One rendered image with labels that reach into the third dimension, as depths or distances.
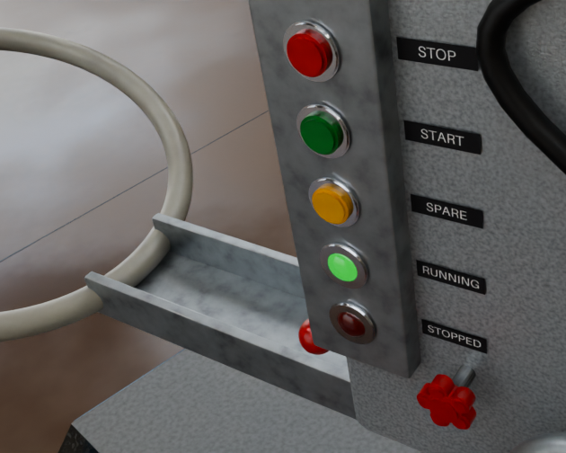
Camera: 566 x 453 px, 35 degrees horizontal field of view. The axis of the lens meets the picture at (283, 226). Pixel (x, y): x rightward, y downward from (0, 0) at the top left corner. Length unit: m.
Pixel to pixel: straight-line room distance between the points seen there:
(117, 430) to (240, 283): 0.33
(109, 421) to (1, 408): 1.35
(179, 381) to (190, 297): 0.30
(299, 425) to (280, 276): 0.28
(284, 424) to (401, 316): 0.59
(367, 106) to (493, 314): 0.16
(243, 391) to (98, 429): 0.19
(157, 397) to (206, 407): 0.07
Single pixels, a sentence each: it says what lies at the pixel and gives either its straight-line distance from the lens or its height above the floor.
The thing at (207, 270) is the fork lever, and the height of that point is 1.08.
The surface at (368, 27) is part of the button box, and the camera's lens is 0.48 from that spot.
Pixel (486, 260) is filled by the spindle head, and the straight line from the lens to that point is 0.55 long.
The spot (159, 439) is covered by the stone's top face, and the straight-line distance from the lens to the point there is 1.19.
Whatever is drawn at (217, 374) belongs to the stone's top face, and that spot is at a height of 0.82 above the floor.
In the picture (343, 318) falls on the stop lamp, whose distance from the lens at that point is 0.61.
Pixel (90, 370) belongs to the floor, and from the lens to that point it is 2.56.
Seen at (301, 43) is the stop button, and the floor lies 1.48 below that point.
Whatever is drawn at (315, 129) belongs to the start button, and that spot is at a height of 1.43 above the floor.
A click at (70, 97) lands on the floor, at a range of 3.97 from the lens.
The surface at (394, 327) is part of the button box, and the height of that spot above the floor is 1.28.
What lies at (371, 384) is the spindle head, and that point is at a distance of 0.69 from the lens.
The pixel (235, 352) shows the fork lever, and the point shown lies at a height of 1.10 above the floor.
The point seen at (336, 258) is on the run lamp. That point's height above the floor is 1.33.
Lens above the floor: 1.69
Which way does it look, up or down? 36 degrees down
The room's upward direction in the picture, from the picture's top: 11 degrees counter-clockwise
